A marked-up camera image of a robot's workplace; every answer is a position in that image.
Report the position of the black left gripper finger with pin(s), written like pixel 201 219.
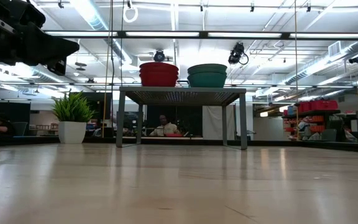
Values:
pixel 51 49
pixel 57 67

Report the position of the green plant in white pot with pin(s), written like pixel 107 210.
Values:
pixel 73 118

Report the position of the grey perforated metal shelf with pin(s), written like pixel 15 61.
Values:
pixel 182 91

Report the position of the white fabric backdrop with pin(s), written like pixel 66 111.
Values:
pixel 217 123

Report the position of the black ceiling-hung device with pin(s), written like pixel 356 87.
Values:
pixel 236 53

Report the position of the black parts-bin cart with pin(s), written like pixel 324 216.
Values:
pixel 315 124

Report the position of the red storage bin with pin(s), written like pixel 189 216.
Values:
pixel 322 104

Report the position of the black ceiling spotlight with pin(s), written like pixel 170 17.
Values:
pixel 356 59

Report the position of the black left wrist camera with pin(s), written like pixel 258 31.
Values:
pixel 33 14

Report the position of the black overhead camera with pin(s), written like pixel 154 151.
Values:
pixel 159 56

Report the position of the black aluminium station frame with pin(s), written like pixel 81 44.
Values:
pixel 322 145

